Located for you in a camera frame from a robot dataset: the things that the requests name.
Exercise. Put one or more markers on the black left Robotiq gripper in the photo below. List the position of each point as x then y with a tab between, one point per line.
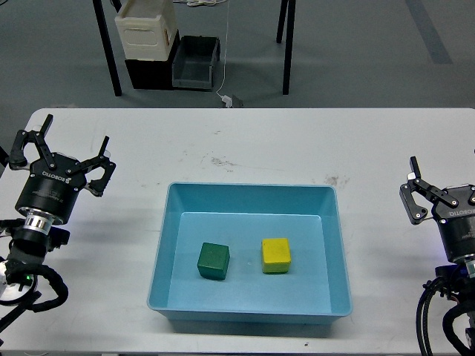
52	189

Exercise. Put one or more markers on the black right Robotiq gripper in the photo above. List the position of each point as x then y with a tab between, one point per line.
453	211

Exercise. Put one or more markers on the yellow cube block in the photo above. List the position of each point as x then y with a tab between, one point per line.
276	255

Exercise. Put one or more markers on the green cube block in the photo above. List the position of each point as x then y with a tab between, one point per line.
213	261

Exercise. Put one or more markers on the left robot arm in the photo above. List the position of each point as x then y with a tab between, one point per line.
34	235

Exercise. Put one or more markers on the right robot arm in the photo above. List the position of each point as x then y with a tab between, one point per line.
454	282

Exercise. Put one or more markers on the light blue plastic box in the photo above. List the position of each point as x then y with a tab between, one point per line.
316	288

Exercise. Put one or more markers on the dark brown crate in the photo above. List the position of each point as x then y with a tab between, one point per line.
153	75

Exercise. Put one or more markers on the black table leg left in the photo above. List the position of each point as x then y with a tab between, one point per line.
107	47

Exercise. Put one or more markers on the black table leg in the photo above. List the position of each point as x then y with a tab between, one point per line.
285	31
107	47

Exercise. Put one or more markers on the cream plastic crate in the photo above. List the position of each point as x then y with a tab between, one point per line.
147	29

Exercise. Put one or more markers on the grey plastic bin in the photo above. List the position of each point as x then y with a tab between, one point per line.
194	63

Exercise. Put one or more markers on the white power adapter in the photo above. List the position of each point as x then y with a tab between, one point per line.
226	101

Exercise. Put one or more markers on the black table leg right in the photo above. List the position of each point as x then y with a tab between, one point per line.
285	31

